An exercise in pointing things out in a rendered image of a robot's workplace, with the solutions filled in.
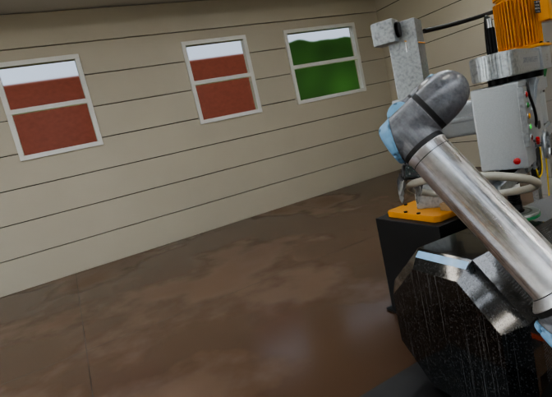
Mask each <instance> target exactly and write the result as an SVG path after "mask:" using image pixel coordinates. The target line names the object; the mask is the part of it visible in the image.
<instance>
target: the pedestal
mask: <svg viewBox="0 0 552 397"><path fill-rule="evenodd" d="M375 220H376V224H377V229H378V233H379V241H380V246H381V250H382V255H383V259H384V267H385V272H386V276H387V280H388V285H389V293H390V297H391V302H392V306H390V307H387V310H388V311H391V312H394V313H396V314H397V312H396V307H395V302H394V298H393V290H394V281H395V279H396V278H397V277H398V275H399V274H400V272H401V271H402V269H403V268H404V266H405V265H406V264H407V263H408V261H409V260H410V259H411V257H412V256H413V254H414V253H415V252H416V250H417V248H418V247H422V246H425V245H426V244H429V243H431V242H434V241H437V240H439V239H441V238H445V237H447V236H449V235H452V234H454V233H457V232H460V231H462V230H464V229H468V227H467V226H466V225H465V224H464V223H463V222H462V221H461V220H460V219H459V218H458V217H457V216H454V217H452V218H450V219H446V220H444V221H442V222H437V223H431V222H425V221H418V220H411V219H399V218H393V217H389V214H386V215H383V216H380V217H378V218H376V219H375Z"/></svg>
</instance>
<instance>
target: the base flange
mask: <svg viewBox="0 0 552 397"><path fill-rule="evenodd" d="M388 213H389V217H393V218H399V219H411V220H418V221H425V222H431V223H437V222H442V221H444V220H446V219H450V218H452V217H454V216H456V215H455V214H454V213H453V212H452V211H446V210H440V207H437V208H426V209H417V207H416V201H412V202H409V203H407V204H404V205H401V206H399V207H396V208H393V209H391V210H389V211H388Z"/></svg>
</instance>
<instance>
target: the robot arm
mask: <svg viewBox="0 0 552 397"><path fill-rule="evenodd" d="M469 95H470V86H469V83H468V81H467V78H466V77H465V76H464V75H463V74H461V73H459V72H456V71H453V70H444V71H441V72H437V73H435V74H430V75H429V76H427V77H426V78H425V79H424V80H423V82H422V83H420V84H419V86H418V87H417V88H415V89H414V90H413V91H412V92H411V93H410V94H409V95H408V96H407V97H406V98H405V99H403V100H402V101H401V102H396V103H394V104H392V105H391V106H390V107H389V110H388V112H387V117H388V119H387V121H386V122H385V123H384V124H383V125H382V126H381V127H380V128H379V136H380V138H381V140H382V142H383V143H384V145H385V146H386V147H387V149H388V150H389V152H390V153H391V155H393V157H394V158H395V159H396V160H397V161H398V162H399V163H400V164H403V163H404V164H403V165H402V170H400V172H401V173H400V174H399V175H398V180H397V186H398V194H399V198H400V201H401V202H402V203H403V201H404V197H403V195H404V193H405V192H404V189H405V188H406V186H407V184H406V183H405V182H406V181H407V180H413V179H416V178H423V179H424V180H425V181H426V183H427V184H428V185H429V186H430V187H431V188H432V189H433V190H434V191H435V193H436V194H437V195H438V196H439V197H440V198H441V199H442V200H443V201H444V203H445V204H446V205H447V206H448V207H449V208H450V209H451V210H452V211H453V213H454V214H455V215H456V216H457V217H458V218H459V219H460V220H461V221H462V222H463V223H464V224H465V225H466V226H467V227H468V228H469V229H470V231H471V232H472V233H473V234H474V235H475V236H476V237H477V238H478V239H479V241H480V242H481V243H482V244H483V245H484V246H485V247H486V248H487V250H488V251H489V252H490V253H491V254H492V255H493V256H494V257H495V258H496V260H497V261H498V262H499V263H500V264H501V265H502V266H503V267H504V268H505V269H506V271H507V272H508V273H509V274H510V275H511V276H512V277H514V279H515V280H516V281H517V282H518V283H519V284H520V285H521V286H522V288H523V289H524V290H525V291H526V292H527V293H528V294H529V295H530V296H531V298H532V299H533V308H532V311H533V313H534V314H535V315H536V316H537V317H538V319H539V320H537V321H536V323H535V324H534V326H535V328H536V330H537V331H538V332H539V333H540V335H541V337H542V338H543V339H544V340H545V341H546V342H547V344H548V345H549V346H550V347H551V348H552V245H551V243H550V242H549V241H548V240H547V239H546V238H545V237H544V236H543V235H542V234H541V233H540V232H539V231H538V230H537V229H536V228H535V227H534V226H533V225H532V224H531V223H530V222H529V221H528V220H527V219H526V218H525V217H524V216H523V215H522V214H521V213H520V212H519V211H518V210H517V209H516V208H515V207H514V206H513V205H512V204H511V203H510V202H509V201H508V200H507V199H506V198H505V197H504V196H503V195H502V194H501V193H500V192H499V191H498V190H497V189H496V188H495V187H494V186H493V185H492V184H491V183H490V182H489V181H488V180H487V179H486V178H485V177H484V176H483V175H482V174H481V173H480V172H479V171H478V169H477V168H476V167H475V166H474V165H473V164H472V163H471V162H470V161H469V160H468V159H467V158H466V157H465V156H464V155H463V154H462V153H461V152H460V151H459V150H458V149H457V148H456V147H455V146H454V145H453V144H452V143H451V142H450V141H449V140H448V139H447V138H446V137H445V134H443V132H442V131H441V130H442V129H443V128H444V127H446V126H447V125H448V124H449V123H450V122H451V121H452V120H453V119H454V118H455V117H456V116H457V115H458V114H459V113H460V111H461V110H462V109H463V107H464V106H465V104H466V103H467V101H468V98H469ZM404 180H406V181H405V182H404Z"/></svg>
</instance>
